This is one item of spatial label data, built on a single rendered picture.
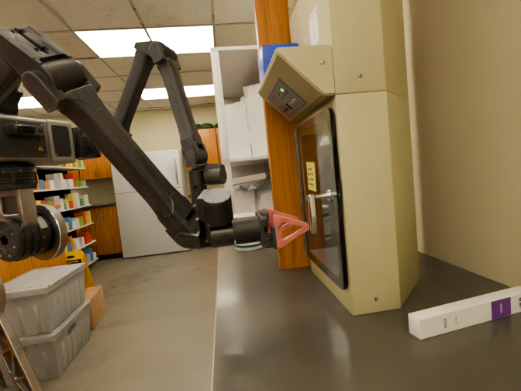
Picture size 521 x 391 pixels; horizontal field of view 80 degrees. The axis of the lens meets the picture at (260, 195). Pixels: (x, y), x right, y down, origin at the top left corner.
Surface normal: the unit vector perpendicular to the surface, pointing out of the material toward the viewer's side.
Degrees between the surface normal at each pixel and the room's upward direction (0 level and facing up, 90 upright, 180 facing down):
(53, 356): 95
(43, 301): 96
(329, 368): 0
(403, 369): 0
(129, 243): 90
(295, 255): 90
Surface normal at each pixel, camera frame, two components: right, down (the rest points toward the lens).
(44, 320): 0.13, 0.16
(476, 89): -0.99, 0.11
